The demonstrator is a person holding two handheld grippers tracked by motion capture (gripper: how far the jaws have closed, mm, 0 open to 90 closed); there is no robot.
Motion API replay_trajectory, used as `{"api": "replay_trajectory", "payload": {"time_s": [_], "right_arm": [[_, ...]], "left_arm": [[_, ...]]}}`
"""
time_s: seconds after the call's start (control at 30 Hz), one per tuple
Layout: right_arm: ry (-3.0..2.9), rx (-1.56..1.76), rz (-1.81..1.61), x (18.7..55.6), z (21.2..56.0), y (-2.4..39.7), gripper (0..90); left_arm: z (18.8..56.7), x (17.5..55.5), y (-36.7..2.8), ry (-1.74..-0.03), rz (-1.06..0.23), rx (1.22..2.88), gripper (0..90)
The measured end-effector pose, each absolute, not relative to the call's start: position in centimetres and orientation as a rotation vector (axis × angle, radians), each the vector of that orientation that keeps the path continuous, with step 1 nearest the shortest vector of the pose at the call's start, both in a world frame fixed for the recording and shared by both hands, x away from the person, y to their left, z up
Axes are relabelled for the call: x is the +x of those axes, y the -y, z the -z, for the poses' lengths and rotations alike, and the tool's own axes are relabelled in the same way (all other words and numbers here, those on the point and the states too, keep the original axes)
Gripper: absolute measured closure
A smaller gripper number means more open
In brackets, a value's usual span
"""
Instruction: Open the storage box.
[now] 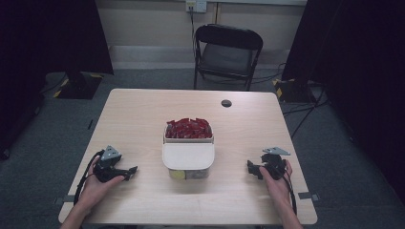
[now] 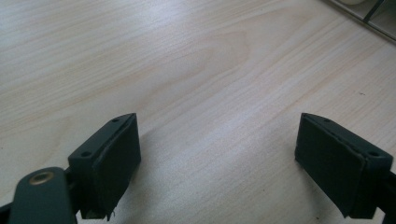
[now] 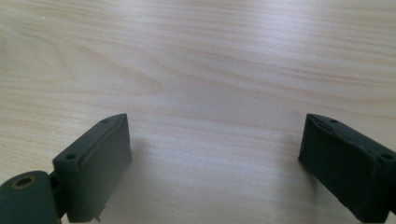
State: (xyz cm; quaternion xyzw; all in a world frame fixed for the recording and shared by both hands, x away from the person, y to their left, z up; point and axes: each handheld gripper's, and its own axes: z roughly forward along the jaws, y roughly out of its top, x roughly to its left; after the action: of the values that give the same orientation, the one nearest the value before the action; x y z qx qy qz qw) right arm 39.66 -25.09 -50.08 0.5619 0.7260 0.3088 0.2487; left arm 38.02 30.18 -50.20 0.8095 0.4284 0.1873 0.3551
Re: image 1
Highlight black floor cables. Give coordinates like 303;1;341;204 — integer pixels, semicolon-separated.
281;90;330;140

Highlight black folding chair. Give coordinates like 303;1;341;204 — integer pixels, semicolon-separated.
193;23;265;93

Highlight person's right hand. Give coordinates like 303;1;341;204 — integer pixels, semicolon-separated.
259;158;294;204

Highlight person's left hand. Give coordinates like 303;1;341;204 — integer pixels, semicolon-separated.
75;163;126;214

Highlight white lidded storage container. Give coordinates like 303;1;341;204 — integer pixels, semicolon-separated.
161;122;216;180

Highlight black curtain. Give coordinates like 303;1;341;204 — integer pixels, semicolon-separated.
281;0;405;192
0;0;115;160

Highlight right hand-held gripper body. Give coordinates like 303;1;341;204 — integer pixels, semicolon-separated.
260;146;291;181

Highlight pile of translucent sachets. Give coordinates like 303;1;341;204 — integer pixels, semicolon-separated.
168;169;209;180

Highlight black stand base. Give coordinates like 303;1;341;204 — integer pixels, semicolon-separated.
271;77;314;103
52;71;104;100

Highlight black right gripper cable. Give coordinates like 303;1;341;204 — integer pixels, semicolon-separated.
280;171;298;216

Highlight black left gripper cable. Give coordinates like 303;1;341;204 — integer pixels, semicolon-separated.
74;149;106;206

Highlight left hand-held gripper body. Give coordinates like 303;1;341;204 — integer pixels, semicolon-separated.
93;145;132;184

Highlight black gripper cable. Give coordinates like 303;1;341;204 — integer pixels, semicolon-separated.
74;149;106;206
280;171;298;216

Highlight black outlet cable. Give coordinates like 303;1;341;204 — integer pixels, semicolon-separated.
189;7;197;49

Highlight grey tape strip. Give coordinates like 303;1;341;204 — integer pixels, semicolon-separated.
298;191;320;202
53;194;76;205

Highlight white wall outlet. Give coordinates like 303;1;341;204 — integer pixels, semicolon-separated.
185;0;208;13

